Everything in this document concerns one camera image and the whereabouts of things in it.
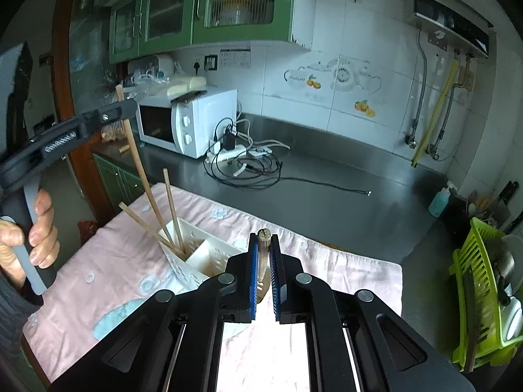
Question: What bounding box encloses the white cable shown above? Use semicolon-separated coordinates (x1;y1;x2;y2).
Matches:
235;118;292;158

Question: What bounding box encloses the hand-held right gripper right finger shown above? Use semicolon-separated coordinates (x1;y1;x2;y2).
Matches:
268;234;477;392

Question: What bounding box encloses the person's left forearm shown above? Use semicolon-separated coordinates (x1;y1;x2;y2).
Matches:
0;269;45;376

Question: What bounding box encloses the grey metal hose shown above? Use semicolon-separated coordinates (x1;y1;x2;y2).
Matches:
406;28;428;148
428;84;468;161

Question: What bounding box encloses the metal bowl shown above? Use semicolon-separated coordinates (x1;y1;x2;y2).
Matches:
494;235;523;291

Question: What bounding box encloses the white power strip with cables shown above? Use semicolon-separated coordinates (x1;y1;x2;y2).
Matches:
203;118;372;197

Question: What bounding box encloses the clear soap bottle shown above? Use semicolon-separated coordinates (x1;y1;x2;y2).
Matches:
428;182;454;218

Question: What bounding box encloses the clear plastic bag with food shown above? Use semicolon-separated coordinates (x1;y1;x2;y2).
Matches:
100;122;127;144

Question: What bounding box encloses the white plastic chopstick holder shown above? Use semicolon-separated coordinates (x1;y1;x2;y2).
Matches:
159;217;268;295

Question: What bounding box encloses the cream foam block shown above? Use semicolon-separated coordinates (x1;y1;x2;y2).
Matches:
169;75;207;95

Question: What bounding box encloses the single wooden chopstick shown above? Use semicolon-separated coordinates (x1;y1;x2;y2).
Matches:
115;84;178;254
162;168;184;254
118;201;176;254
257;229;272;295

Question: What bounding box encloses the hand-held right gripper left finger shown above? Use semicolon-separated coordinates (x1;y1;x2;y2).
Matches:
53;234;259;392

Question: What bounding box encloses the white microwave oven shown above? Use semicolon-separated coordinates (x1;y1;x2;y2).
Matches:
136;89;238;159

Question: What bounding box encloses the yellow hose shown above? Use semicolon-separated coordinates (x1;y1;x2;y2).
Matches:
412;60;459;167

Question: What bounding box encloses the green wall cabinet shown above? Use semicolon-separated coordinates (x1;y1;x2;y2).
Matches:
102;0;317;65

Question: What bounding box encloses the green plastic dish rack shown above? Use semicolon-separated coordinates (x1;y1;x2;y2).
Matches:
449;217;523;373

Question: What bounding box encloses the person's left hand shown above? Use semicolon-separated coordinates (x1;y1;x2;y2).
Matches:
0;190;60;286

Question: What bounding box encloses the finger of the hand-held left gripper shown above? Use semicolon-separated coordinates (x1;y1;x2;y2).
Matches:
77;99;139;140

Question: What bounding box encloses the wall label sticker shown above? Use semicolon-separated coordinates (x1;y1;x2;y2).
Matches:
220;50;251;68

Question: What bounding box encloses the pink towel with blue print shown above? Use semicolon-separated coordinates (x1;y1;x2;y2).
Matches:
22;184;403;392

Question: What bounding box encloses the red bag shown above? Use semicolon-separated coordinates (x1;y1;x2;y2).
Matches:
77;220;99;246

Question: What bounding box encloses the wall water heater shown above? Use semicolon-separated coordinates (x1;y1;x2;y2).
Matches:
413;0;491;58

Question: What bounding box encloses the white rounded appliance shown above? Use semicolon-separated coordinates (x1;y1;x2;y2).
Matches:
153;54;177;78

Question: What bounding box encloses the green base cabinet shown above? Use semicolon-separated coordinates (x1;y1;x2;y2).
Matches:
93;153;146;214

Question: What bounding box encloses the crumpled clear plastic bag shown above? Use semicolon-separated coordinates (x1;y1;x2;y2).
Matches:
131;71;180;99

